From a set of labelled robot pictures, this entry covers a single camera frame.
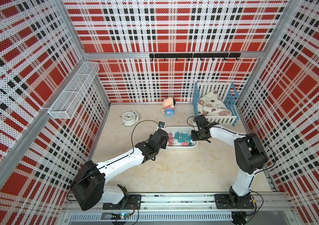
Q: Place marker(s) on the blue white toy crib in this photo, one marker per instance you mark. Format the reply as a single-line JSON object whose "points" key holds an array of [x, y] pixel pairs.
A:
{"points": [[228, 95]]}

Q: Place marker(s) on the black hook rail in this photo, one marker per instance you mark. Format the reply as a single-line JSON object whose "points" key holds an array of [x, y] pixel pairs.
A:
{"points": [[225, 55]]}

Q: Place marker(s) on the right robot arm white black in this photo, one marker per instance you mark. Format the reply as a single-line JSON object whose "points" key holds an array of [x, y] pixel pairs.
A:
{"points": [[250, 154]]}

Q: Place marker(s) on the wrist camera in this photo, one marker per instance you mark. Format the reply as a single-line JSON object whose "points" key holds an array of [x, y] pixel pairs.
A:
{"points": [[161, 125], [201, 121]]}

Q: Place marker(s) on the aluminium front rail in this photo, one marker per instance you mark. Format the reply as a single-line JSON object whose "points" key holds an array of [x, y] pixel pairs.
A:
{"points": [[207, 201]]}

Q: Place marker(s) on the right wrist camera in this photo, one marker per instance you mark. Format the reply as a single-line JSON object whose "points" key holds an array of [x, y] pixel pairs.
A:
{"points": [[201, 121]]}

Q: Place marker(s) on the white alarm clock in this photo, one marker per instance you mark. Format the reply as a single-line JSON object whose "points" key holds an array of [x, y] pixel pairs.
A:
{"points": [[130, 118]]}

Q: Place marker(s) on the pink baby doll toy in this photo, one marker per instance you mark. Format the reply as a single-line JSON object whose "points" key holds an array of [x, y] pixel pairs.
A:
{"points": [[168, 106]]}

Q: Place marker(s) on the printed crib blanket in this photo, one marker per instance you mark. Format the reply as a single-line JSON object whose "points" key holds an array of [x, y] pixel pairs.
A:
{"points": [[211, 105]]}

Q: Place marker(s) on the white plastic storage box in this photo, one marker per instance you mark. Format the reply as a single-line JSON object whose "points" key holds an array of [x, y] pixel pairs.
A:
{"points": [[180, 138]]}

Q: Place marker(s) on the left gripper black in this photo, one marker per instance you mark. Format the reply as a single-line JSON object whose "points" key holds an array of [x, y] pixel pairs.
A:
{"points": [[164, 144]]}

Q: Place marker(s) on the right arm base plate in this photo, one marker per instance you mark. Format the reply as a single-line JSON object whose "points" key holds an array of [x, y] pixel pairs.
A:
{"points": [[232, 201]]}

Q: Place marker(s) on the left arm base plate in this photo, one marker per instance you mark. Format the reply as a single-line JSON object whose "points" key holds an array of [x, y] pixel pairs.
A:
{"points": [[127, 203]]}

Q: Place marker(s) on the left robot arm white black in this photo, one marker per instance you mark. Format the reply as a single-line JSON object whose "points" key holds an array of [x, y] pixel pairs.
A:
{"points": [[90, 187]]}

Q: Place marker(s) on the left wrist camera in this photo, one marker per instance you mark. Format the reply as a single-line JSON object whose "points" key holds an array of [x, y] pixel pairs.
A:
{"points": [[161, 125]]}

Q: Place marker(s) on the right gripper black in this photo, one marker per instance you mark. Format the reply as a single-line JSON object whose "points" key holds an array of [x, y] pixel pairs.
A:
{"points": [[193, 138]]}

